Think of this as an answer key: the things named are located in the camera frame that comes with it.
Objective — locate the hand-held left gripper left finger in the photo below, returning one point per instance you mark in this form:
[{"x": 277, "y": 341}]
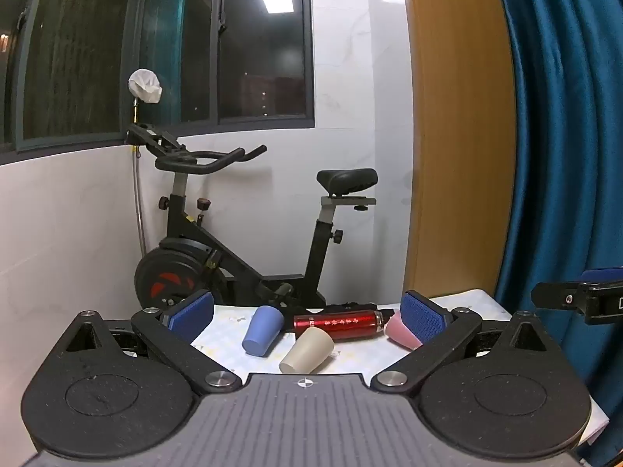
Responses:
[{"x": 192, "y": 315}]

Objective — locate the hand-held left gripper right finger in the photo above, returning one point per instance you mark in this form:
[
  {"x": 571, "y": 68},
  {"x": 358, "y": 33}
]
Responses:
[{"x": 422, "y": 318}]

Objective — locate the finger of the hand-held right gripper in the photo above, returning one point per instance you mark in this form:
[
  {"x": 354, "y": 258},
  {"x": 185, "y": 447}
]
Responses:
[{"x": 555, "y": 296}]

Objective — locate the pink cup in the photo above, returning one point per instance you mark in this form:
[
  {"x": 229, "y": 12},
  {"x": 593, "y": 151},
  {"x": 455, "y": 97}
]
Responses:
[{"x": 400, "y": 331}]

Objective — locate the blue cup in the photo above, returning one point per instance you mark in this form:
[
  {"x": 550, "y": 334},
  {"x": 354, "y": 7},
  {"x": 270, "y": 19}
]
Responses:
[{"x": 262, "y": 333}]

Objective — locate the beige cup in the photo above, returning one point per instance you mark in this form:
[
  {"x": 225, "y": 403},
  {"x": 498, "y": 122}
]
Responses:
[{"x": 307, "y": 352}]

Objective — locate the black exercise bike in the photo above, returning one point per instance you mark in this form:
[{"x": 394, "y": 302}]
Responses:
[{"x": 194, "y": 258}]

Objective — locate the white patterned tablecloth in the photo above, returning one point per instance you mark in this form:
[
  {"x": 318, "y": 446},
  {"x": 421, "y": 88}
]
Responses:
[{"x": 357, "y": 356}]

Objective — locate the red metal bottle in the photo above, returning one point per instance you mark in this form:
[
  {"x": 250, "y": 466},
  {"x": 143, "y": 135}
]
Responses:
[{"x": 340, "y": 325}]

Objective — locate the blue curtain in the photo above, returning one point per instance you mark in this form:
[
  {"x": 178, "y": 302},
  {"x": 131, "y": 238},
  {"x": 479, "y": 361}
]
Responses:
[{"x": 559, "y": 107}]

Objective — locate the white cloth cap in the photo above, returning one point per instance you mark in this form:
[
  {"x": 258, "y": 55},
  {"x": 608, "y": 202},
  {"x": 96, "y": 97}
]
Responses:
[{"x": 145, "y": 85}]

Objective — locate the dark framed window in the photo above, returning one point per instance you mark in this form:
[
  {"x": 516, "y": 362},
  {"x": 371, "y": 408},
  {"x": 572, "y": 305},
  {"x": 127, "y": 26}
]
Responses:
[{"x": 170, "y": 44}]

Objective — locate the wooden wall panel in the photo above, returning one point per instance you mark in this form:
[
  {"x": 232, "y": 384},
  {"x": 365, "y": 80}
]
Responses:
[{"x": 457, "y": 131}]

